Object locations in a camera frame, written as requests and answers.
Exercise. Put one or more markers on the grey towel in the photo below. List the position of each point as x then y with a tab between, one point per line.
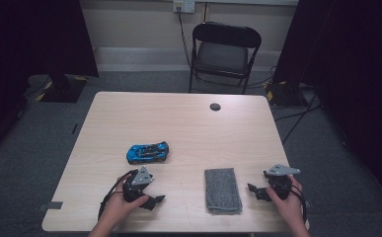
222	191

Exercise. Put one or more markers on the white wall socket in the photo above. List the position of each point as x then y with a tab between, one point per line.
188	6

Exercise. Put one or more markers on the black folding chair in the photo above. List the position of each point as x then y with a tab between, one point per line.
223	57

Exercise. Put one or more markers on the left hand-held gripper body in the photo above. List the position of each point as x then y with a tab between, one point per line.
136	186

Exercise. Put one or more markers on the person's right hand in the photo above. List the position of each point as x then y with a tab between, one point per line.
292	207

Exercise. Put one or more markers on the person's left hand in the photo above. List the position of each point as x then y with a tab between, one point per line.
119	210

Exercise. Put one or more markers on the blue toy car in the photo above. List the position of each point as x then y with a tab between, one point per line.
145	152

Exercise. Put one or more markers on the grey tape strip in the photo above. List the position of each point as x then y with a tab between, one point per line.
51	206

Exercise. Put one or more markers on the round table grommet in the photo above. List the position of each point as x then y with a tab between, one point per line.
215	107

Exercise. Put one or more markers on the black curtain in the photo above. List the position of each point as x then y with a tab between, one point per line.
359	65
20	49

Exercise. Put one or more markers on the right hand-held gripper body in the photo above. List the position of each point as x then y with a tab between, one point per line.
279	184

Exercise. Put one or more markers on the black stand base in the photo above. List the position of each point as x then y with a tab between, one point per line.
287	95
63	90

